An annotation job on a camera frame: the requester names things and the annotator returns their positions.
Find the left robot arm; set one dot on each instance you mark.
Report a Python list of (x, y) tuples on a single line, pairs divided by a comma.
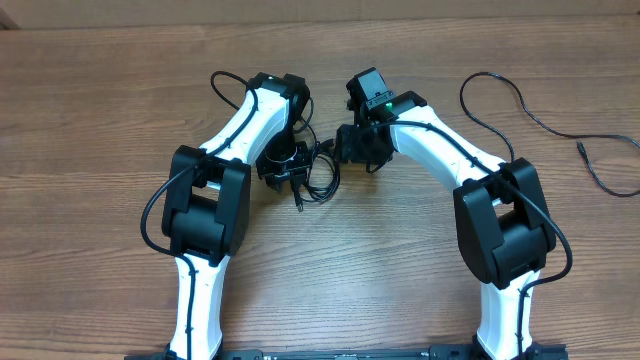
[(207, 205)]

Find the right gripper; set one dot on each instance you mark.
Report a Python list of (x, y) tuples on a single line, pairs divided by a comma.
[(351, 145)]

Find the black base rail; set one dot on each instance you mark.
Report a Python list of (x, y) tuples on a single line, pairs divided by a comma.
[(345, 355)]

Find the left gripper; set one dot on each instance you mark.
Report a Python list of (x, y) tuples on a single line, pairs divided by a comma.
[(274, 175)]

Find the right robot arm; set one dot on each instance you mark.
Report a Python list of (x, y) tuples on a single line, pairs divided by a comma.
[(499, 209)]

